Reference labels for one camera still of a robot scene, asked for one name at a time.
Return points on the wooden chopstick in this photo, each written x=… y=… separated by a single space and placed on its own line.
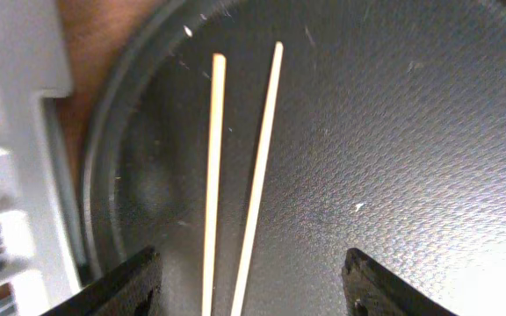
x=212 y=179
x=256 y=191

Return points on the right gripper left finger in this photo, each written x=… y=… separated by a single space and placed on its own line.
x=132 y=289

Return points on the round black tray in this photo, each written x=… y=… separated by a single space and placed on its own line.
x=389 y=136

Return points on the grey dishwasher rack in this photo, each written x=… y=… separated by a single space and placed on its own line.
x=41 y=247

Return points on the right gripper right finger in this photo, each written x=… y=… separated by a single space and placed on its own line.
x=371 y=289

